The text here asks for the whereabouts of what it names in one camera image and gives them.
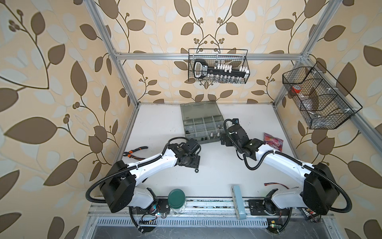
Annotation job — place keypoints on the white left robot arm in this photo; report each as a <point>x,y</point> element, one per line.
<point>119,189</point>

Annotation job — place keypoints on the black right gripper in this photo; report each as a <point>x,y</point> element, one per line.
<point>227,140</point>

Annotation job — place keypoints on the black wire basket wall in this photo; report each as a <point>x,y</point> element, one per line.
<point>234,57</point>
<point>324,102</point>

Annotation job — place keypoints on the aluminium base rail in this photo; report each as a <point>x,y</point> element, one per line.
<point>199,213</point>

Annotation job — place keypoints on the orange handled pliers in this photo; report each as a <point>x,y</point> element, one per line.
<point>130,154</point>

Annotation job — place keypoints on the green lid glass jar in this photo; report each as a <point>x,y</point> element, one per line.
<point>177,201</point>

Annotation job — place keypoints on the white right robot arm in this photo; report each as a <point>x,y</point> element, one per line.
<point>317,189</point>

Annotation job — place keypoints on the pink candy bag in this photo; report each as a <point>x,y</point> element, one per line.
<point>274,142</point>

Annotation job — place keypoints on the socket set rail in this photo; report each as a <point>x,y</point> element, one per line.
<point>201,69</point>

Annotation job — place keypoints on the black wire basket right wall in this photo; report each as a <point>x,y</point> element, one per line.
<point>324,102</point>

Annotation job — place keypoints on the light blue block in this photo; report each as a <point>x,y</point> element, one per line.
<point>238,202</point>

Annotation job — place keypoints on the black wire basket back wall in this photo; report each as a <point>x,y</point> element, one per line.
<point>234,57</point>

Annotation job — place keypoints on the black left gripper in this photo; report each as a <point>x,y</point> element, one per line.
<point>196,162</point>

